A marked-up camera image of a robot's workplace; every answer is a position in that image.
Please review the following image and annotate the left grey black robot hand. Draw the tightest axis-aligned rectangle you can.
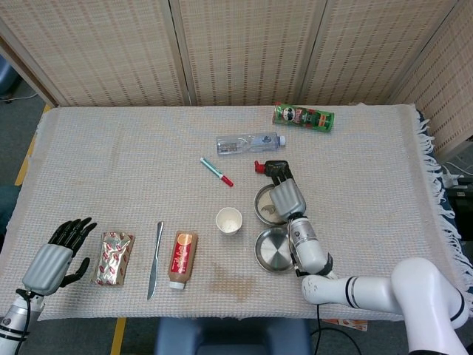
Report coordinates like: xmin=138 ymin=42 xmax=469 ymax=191
xmin=21 ymin=217 xmax=98 ymax=296

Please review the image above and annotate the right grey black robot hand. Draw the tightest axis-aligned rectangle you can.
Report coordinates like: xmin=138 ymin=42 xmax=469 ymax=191
xmin=268 ymin=162 xmax=308 ymax=223

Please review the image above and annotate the steel bowl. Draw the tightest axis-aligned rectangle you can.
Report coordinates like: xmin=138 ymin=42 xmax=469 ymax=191
xmin=253 ymin=183 xmax=293 ymax=226

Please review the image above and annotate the flat steel plate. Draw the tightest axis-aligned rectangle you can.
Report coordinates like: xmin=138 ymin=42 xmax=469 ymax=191
xmin=253 ymin=226 xmax=296 ymax=274

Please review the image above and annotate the white paper cup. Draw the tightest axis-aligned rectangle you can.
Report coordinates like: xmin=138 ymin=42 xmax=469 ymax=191
xmin=215 ymin=206 xmax=243 ymax=235

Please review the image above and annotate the orange printed paper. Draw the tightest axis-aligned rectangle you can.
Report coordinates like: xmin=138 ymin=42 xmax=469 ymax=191
xmin=320 ymin=317 xmax=370 ymax=332

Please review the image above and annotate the red patterned snack packet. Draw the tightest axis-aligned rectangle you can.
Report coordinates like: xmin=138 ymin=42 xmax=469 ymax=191
xmin=91 ymin=231 xmax=136 ymax=287

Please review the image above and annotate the clear plastic water bottle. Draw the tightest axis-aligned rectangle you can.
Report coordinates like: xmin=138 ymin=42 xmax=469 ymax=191
xmin=215 ymin=131 xmax=287 ymax=157

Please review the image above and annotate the teal and red pen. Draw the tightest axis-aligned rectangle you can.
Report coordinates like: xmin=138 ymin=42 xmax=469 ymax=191
xmin=200 ymin=157 xmax=234 ymax=188

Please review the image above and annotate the green Pringles can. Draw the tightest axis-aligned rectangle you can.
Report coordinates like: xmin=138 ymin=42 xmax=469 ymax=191
xmin=273 ymin=102 xmax=336 ymax=133

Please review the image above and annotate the steel table knife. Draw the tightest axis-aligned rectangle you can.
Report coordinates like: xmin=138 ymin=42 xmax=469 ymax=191
xmin=146 ymin=220 xmax=165 ymax=301

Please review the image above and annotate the beige woven tablecloth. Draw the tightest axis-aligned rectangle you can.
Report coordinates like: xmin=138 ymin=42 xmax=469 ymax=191
xmin=0 ymin=103 xmax=461 ymax=322

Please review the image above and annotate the brown red-labelled sauce bottle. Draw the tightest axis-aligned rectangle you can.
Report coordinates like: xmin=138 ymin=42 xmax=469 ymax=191
xmin=168 ymin=229 xmax=200 ymax=290

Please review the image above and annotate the bamboo folding screen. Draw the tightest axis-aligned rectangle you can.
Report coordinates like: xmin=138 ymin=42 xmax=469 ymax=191
xmin=0 ymin=0 xmax=473 ymax=160

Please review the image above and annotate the black box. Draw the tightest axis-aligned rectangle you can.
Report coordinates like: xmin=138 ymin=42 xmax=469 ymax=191
xmin=445 ymin=186 xmax=473 ymax=223

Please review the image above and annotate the blue bin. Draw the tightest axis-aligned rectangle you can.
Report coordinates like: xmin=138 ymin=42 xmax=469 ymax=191
xmin=0 ymin=55 xmax=19 ymax=99

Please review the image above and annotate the black floor cable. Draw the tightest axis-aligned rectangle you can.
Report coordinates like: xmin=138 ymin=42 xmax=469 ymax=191
xmin=310 ymin=302 xmax=361 ymax=355

